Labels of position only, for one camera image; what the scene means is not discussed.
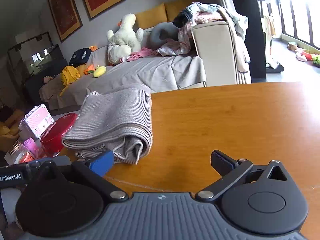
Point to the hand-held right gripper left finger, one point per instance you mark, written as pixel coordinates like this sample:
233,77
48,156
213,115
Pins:
103,162

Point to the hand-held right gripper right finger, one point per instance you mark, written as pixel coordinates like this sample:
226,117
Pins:
222,160

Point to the grey striped knit sweater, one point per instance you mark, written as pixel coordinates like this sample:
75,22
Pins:
112,120

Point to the clear glass jar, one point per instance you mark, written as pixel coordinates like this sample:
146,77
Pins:
18,155

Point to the pink jar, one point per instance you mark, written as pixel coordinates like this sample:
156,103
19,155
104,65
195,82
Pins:
31,146

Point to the yellow cloth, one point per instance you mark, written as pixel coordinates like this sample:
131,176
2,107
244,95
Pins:
10,127

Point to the red round container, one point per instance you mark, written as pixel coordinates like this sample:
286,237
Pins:
56,136

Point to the pink quilted case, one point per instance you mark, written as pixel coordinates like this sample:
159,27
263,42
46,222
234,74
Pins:
37,121

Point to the yellow mango plush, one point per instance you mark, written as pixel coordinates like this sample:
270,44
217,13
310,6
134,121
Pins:
99,71

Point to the yellow backpack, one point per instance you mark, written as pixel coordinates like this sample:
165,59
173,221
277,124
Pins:
70,76

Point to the orange plush toy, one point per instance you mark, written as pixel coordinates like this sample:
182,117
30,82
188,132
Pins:
90,70

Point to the dark tank cabinet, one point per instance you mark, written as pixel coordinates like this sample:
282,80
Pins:
35,85

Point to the grey sofa blanket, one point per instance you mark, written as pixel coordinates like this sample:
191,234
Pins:
150,72

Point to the black white appliance base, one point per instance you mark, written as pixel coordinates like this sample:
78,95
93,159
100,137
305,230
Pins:
273,66

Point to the beige sofa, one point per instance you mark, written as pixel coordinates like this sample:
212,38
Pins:
215,52

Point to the small pink cloth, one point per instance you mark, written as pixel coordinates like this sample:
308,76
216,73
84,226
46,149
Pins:
140,53

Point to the pale floral cloth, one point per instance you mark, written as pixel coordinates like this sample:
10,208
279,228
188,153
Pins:
175,46

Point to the cream plush duck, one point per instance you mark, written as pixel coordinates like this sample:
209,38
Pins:
125,37

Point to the glass fish tank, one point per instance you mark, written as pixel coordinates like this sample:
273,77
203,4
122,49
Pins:
37,52

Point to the red basin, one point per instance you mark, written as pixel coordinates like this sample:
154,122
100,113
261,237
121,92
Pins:
308,54

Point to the green leafy vegetables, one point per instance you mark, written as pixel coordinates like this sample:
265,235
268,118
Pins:
316,60

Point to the grey neck pillow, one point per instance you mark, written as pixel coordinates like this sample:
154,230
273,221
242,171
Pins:
162,32

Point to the beige hanging towel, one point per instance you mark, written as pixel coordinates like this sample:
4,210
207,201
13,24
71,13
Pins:
270,26

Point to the pink knit garment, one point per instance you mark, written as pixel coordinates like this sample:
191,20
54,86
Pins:
207,17

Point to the black knit garment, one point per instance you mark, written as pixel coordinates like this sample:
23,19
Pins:
181,18

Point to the yellow cushion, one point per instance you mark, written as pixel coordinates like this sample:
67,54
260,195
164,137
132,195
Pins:
151,17
177,8

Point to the black window frame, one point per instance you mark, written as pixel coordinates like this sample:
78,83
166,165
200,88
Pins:
311,10

